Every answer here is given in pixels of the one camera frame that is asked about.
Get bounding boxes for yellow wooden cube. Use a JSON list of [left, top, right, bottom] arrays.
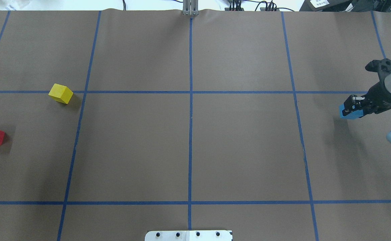
[[48, 83, 73, 105]]

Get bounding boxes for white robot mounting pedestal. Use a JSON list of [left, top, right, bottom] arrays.
[[144, 230, 233, 241]]

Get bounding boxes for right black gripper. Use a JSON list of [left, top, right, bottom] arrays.
[[343, 81, 391, 115]]

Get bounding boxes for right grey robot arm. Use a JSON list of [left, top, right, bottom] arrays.
[[339, 58, 391, 119]]

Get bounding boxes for blue wooden cube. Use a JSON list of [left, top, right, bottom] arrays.
[[339, 104, 364, 119]]

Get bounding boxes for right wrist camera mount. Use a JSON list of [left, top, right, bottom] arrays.
[[365, 58, 391, 82]]

